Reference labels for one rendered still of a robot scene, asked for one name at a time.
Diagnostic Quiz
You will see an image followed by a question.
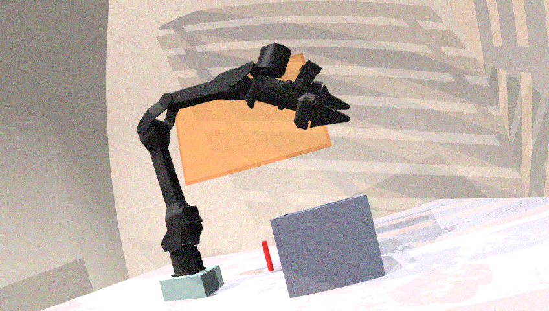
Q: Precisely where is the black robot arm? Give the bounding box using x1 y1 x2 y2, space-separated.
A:
137 43 322 277

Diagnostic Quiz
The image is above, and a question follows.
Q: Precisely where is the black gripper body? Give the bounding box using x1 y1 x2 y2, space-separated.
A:
274 80 323 130

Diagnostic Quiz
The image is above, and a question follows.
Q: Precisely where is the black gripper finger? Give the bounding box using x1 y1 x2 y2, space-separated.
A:
309 96 350 128
320 84 350 110

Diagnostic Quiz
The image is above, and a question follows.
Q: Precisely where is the red peg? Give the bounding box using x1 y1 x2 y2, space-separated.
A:
262 241 274 271

